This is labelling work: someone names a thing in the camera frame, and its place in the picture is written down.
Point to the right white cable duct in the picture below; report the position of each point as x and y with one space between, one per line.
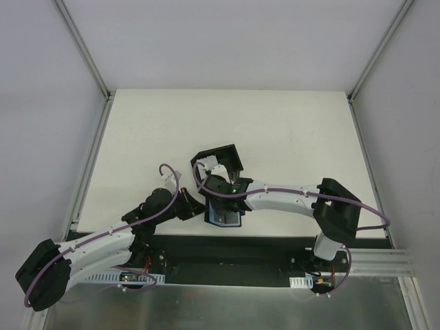
306 282

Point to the left white cable duct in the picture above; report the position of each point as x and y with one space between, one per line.
113 277

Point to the black leather card holder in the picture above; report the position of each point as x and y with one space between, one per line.
230 220

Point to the right electronics board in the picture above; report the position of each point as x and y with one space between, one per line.
324 281

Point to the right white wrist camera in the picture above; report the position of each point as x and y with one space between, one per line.
219 170

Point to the aluminium side rail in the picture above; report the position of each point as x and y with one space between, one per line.
367 157
80 191

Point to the left aluminium frame post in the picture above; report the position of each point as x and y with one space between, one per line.
80 44

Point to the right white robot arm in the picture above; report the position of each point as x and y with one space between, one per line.
331 205

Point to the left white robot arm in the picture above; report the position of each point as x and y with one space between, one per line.
54 268

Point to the white credit card stack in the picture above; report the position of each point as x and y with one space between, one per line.
209 161

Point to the front aluminium extrusion rail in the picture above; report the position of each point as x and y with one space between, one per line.
381 263

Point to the right aluminium frame post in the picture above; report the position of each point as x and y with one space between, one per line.
395 23

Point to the electronics board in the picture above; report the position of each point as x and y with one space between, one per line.
130 277
324 281

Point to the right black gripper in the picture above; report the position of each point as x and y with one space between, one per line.
223 213

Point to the black card tray box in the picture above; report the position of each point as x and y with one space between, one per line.
222 162

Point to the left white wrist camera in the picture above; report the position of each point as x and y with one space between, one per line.
171 180

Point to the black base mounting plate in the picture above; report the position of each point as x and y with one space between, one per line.
243 261

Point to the left electronics board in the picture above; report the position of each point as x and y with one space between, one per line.
130 277

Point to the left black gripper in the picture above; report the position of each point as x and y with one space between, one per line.
192 207

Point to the right aluminium side rail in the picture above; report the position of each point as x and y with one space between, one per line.
367 157

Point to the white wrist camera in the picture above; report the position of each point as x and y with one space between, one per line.
171 180
219 170

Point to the white cable duct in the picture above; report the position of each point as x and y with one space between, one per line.
306 282
113 277

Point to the left aluminium side rail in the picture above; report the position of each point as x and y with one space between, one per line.
80 191

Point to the aluminium frame post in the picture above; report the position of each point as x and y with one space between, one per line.
80 44
395 23

